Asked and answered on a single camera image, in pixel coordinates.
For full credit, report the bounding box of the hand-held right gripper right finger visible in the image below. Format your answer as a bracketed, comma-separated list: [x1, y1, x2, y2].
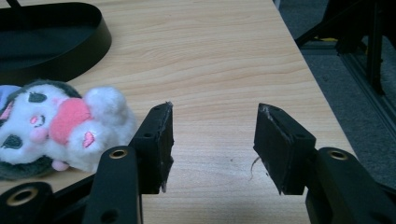
[252, 103, 396, 224]

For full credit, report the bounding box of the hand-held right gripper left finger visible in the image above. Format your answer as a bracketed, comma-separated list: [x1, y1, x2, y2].
[81, 101, 175, 224]

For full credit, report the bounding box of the white and pink plush toy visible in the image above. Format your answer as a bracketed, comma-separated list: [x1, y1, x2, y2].
[0, 78, 138, 181]

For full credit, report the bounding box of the black oval tray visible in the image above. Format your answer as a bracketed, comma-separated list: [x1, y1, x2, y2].
[0, 2, 113, 86]

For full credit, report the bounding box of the black metal frame stand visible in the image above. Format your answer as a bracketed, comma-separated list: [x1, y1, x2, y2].
[294, 0, 396, 138]

